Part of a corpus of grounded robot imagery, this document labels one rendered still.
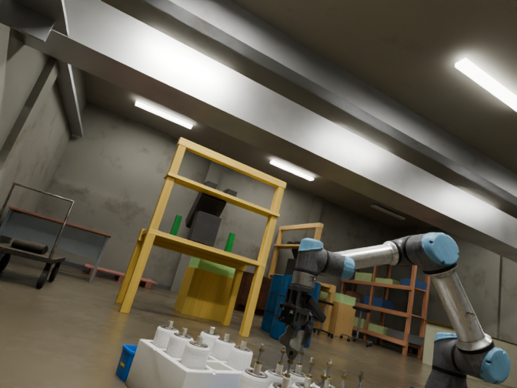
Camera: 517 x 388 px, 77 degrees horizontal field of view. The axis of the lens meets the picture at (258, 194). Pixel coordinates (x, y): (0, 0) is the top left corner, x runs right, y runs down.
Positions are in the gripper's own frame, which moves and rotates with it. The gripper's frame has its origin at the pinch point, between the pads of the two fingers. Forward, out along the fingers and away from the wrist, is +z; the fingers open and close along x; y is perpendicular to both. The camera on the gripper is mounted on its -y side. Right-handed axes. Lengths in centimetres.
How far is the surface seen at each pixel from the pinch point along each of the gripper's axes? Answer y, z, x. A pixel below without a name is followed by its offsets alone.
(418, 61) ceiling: -229, -316, -82
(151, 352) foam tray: 12, 18, -60
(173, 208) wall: -268, -148, -642
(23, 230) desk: 14, -12, -486
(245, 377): 6.2, 10.4, -11.2
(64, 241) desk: -36, -12, -470
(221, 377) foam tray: -4.7, 18.3, -34.3
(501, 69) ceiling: -282, -316, -11
